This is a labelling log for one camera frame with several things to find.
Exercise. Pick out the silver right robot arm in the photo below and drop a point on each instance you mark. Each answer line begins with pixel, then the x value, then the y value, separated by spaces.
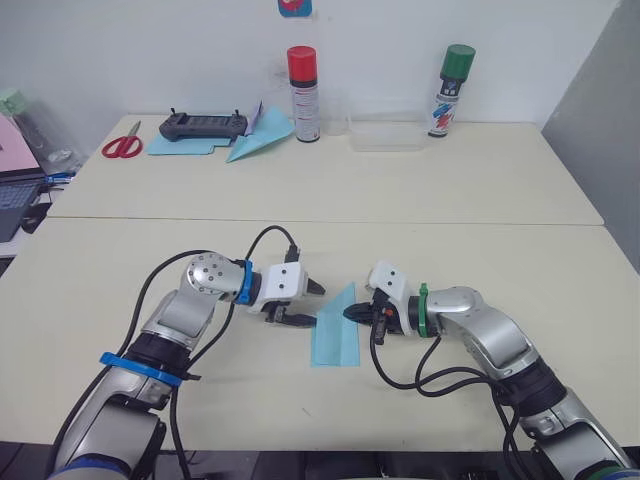
pixel 495 325

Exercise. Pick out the dark laptop computer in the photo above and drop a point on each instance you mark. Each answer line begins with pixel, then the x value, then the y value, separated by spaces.
pixel 15 200

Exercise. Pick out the red and blue wall sticker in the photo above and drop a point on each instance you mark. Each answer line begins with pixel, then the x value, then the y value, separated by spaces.
pixel 295 7

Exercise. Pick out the clear bottle with green cap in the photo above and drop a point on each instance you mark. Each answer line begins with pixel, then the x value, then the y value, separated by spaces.
pixel 11 100

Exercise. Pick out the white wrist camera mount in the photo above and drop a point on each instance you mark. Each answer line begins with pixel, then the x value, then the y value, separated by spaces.
pixel 280 285
pixel 392 282

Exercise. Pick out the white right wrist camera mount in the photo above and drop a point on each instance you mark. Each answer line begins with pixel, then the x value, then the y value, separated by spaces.
pixel 392 282

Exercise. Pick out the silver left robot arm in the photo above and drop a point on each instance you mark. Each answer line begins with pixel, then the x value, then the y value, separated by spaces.
pixel 200 305

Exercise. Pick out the clear plastic box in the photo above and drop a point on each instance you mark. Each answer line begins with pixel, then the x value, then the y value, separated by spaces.
pixel 387 135

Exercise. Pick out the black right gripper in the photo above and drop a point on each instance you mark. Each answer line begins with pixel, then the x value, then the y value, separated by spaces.
pixel 385 320

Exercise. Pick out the black handheld remote controller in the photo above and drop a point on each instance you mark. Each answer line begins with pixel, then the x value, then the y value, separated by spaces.
pixel 202 125

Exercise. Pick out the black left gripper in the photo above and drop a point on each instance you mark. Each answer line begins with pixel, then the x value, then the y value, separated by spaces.
pixel 274 314

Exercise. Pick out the red cap spray can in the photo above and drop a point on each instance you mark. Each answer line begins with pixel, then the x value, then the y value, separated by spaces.
pixel 305 100

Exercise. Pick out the small purple paper piece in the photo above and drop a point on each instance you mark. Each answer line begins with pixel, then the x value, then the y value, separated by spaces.
pixel 256 112

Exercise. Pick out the flat blue cut paper sheet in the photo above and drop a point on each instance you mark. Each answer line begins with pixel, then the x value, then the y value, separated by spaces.
pixel 175 146

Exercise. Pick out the finished blue paper airplane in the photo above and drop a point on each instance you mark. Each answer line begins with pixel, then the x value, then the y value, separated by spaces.
pixel 262 135

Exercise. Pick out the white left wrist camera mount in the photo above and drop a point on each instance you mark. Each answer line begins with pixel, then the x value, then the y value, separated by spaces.
pixel 280 285

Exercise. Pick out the green cap spray can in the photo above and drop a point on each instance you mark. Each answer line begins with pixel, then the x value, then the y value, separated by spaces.
pixel 447 100

